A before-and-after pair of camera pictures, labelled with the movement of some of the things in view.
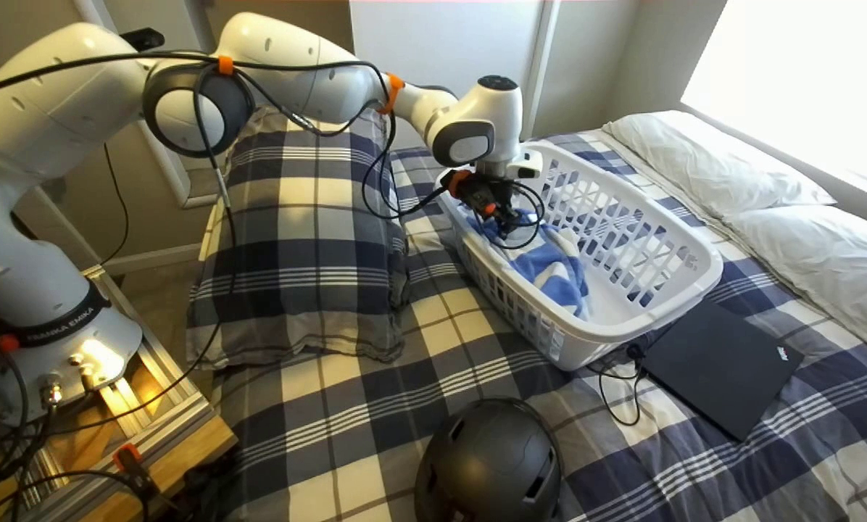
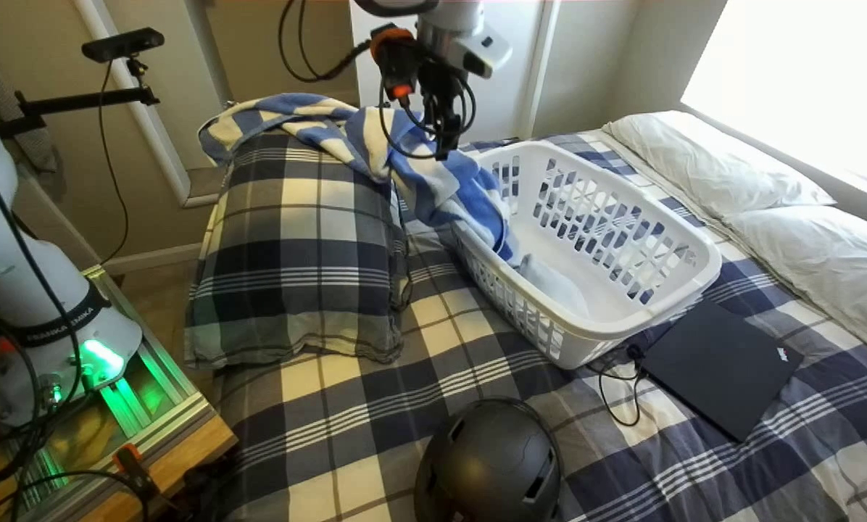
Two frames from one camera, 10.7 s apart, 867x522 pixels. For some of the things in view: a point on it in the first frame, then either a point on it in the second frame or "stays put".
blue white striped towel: (538, 254) → (431, 172)
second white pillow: (839, 262) stays put
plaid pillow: (302, 247) stays put
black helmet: (491, 463) stays put
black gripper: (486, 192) → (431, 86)
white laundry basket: (605, 266) stays put
